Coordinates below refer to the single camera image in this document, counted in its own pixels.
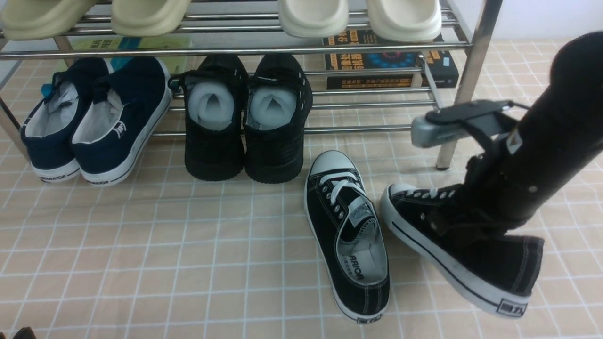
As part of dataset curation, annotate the black-white canvas sneaker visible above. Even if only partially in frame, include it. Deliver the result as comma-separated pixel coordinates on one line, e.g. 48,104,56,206
304,150,391,324
380,183,545,318

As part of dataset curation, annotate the right navy canvas sneaker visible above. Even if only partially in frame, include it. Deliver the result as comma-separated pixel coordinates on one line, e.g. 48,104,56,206
71,56,172,187

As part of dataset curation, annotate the beige checkered floor mat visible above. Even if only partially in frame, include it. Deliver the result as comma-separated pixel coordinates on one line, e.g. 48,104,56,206
0,40,603,339

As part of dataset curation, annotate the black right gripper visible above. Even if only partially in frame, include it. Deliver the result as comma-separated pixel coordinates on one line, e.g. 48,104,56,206
426,156,530,248

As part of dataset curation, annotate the cream foam slipper right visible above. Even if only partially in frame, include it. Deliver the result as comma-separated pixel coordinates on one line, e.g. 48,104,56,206
366,0,443,43

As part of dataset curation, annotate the all-black sneaker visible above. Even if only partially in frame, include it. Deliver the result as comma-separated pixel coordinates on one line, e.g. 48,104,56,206
168,54,248,182
243,54,313,184

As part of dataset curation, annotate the chrome metal shoe rack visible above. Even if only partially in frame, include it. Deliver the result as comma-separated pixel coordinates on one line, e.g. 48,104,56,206
0,0,504,171

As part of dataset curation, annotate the cream foam slipper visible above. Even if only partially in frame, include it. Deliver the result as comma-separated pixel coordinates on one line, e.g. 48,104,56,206
366,0,443,43
277,0,349,38

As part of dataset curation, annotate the cream foam slipper left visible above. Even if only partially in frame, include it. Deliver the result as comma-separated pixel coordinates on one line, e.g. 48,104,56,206
277,0,349,38

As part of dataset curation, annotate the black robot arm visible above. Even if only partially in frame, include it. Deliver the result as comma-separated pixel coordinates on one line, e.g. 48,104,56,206
425,32,603,242

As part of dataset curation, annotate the green book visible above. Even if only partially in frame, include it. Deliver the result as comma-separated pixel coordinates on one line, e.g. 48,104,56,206
73,37,194,75

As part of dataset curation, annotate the left navy canvas sneaker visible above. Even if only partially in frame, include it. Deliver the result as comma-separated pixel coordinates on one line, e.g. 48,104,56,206
21,57,114,183

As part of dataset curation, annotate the navy canvas sneaker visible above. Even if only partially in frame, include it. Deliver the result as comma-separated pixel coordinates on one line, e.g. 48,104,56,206
71,56,172,187
21,57,114,183

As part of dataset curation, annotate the right all-black sneaker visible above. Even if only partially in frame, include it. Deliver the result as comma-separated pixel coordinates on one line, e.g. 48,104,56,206
243,54,313,184

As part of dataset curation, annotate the left all-black sneaker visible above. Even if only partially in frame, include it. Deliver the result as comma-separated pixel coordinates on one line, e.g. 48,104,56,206
168,54,248,182

